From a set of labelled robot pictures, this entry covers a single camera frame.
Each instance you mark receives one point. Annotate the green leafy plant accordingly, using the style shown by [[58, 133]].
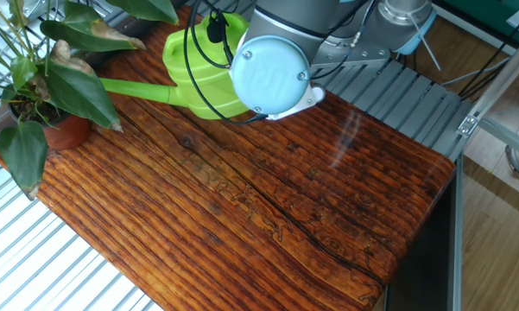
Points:
[[77, 90]]

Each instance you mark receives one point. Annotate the wood grain board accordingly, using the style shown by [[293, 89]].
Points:
[[285, 194]]

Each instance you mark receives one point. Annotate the terracotta plant pot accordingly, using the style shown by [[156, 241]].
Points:
[[69, 134]]

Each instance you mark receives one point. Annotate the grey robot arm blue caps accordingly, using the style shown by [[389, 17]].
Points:
[[270, 73]]

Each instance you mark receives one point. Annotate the green board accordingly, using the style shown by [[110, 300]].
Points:
[[479, 10]]

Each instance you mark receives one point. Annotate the aluminium profile frame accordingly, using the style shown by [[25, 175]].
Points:
[[501, 73]]

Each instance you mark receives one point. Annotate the silver robot mounting plate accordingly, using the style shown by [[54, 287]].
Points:
[[350, 54]]

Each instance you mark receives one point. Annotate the green plastic watering can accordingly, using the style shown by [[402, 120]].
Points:
[[198, 73]]

